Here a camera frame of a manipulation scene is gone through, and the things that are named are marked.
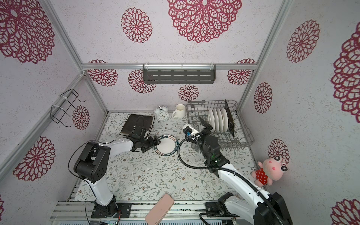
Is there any grey wall shelf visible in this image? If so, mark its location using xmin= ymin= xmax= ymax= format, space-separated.
xmin=142 ymin=64 xmax=216 ymax=84

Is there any pink pig plush toy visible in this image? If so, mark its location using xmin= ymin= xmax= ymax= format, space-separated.
xmin=251 ymin=155 xmax=288 ymax=187

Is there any black wire wall holder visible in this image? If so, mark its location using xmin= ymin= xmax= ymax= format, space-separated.
xmin=50 ymin=89 xmax=85 ymax=128

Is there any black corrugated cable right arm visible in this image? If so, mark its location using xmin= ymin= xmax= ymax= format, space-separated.
xmin=177 ymin=134 xmax=285 ymax=225

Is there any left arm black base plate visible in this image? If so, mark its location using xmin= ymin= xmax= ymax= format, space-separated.
xmin=91 ymin=203 xmax=132 ymax=218

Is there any black square plate glossy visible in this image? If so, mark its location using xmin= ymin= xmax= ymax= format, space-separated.
xmin=225 ymin=99 xmax=234 ymax=137

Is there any grey wire dish rack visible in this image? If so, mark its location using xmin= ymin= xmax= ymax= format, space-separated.
xmin=186 ymin=99 xmax=254 ymax=148

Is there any white ceramic mug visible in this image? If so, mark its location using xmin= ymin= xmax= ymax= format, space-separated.
xmin=172 ymin=104 xmax=186 ymax=119

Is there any white twin bell alarm clock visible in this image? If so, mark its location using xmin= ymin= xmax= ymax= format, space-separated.
xmin=154 ymin=106 xmax=169 ymax=122

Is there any pink phone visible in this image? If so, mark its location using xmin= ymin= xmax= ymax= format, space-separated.
xmin=145 ymin=194 xmax=174 ymax=225

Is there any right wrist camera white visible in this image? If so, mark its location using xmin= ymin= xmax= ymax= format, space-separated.
xmin=183 ymin=123 xmax=200 ymax=138

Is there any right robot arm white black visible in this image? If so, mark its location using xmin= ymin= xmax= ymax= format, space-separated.
xmin=180 ymin=119 xmax=293 ymax=225

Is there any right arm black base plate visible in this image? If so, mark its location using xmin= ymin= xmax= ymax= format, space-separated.
xmin=205 ymin=202 xmax=238 ymax=217

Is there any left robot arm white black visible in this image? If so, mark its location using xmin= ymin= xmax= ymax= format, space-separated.
xmin=74 ymin=136 xmax=161 ymax=218

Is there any white round plate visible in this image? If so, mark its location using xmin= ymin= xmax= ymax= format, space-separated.
xmin=221 ymin=108 xmax=228 ymax=132
xmin=213 ymin=109 xmax=219 ymax=132
xmin=217 ymin=109 xmax=224 ymax=132
xmin=154 ymin=135 xmax=179 ymax=157
xmin=208 ymin=109 xmax=215 ymax=130

